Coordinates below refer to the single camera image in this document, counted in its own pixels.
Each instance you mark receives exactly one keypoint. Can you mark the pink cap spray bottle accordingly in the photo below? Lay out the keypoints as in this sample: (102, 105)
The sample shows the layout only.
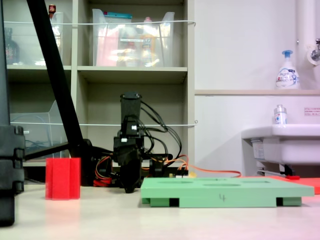
(148, 42)

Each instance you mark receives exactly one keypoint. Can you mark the notched black stack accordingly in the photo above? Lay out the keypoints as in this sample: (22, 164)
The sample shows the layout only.
(11, 160)

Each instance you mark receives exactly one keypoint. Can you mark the red cross columnar block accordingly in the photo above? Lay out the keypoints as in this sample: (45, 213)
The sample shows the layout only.
(62, 178)

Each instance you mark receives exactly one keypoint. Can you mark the green shape hole board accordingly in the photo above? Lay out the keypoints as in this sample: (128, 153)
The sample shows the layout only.
(225, 192)

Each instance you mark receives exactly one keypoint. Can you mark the white blue soap pump bottle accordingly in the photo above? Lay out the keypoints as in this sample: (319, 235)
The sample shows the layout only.
(287, 75)

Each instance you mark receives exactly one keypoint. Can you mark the dark round bottle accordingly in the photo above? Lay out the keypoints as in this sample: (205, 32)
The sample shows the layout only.
(11, 50)

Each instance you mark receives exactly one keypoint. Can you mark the red base clamp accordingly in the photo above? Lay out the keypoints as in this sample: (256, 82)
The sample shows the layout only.
(102, 182)

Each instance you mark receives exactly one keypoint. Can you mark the pink package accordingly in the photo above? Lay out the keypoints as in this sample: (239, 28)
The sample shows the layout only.
(107, 47)

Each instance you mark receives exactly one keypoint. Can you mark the large clear storage bin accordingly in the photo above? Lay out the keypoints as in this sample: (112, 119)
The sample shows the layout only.
(107, 50)

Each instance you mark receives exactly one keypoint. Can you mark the white sink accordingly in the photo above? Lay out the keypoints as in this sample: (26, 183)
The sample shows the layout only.
(295, 145)

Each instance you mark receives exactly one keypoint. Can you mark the brown bottle red cap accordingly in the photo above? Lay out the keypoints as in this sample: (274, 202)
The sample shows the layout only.
(51, 10)

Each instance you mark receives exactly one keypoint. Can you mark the circuit board with connectors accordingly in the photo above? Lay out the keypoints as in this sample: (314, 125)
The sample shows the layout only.
(178, 176)

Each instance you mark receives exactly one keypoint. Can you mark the black tripod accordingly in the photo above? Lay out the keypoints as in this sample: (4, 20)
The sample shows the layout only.
(53, 65)

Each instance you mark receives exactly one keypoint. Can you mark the metal faucet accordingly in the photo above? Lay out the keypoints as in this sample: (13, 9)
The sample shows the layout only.
(315, 52)

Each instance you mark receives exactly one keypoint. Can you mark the small clear sanitizer bottle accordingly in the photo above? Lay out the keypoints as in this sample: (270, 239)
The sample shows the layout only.
(280, 116)

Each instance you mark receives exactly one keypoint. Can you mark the clear bin with bottles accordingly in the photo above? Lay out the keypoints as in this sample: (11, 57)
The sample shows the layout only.
(27, 50)

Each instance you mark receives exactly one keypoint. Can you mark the dark vertical post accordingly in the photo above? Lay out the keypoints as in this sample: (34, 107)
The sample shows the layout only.
(4, 75)

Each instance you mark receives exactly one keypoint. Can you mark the small red clip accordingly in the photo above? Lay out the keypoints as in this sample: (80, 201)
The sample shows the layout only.
(293, 177)

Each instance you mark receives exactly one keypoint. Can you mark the beige shelf unit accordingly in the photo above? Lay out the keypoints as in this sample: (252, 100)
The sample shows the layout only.
(132, 72)

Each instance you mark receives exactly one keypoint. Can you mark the black table clamp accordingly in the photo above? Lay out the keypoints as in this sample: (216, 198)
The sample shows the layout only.
(156, 168)

